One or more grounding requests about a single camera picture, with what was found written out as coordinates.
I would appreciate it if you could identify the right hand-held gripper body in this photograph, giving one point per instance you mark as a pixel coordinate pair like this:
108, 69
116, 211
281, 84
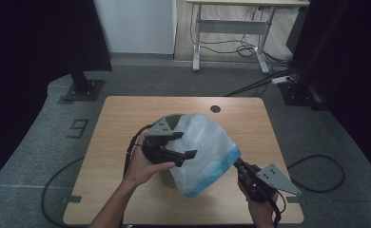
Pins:
275, 179

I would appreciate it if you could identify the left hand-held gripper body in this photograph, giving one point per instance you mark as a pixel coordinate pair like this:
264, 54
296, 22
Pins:
161, 128

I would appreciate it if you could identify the green plastic bin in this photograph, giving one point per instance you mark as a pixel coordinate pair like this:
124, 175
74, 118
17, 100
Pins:
174, 121

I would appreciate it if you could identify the white plastic bag blue edge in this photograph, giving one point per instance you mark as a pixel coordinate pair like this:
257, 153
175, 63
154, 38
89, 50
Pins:
205, 148

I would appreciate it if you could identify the person's right hand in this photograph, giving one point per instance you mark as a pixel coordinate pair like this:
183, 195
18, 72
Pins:
263, 213

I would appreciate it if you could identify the person's left hand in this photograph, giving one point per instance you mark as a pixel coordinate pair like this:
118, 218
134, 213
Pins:
139, 167

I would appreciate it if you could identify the grey floor tape piece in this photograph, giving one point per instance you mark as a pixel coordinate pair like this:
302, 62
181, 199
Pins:
297, 199
72, 199

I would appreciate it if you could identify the dark floor tape marking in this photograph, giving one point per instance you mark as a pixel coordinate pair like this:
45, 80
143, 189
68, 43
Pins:
79, 128

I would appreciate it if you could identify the black stand base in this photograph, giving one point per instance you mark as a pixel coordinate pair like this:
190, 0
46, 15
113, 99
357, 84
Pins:
83, 88

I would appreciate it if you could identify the black stand with dark base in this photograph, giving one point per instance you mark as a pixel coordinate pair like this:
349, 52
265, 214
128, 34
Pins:
301, 91

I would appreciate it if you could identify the white power strip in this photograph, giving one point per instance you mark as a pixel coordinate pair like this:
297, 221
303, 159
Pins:
282, 80

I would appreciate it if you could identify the white-legged desk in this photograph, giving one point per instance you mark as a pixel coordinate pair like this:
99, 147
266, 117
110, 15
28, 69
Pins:
234, 27

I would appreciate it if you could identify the black curtain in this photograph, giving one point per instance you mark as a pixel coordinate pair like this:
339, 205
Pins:
358, 79
31, 63

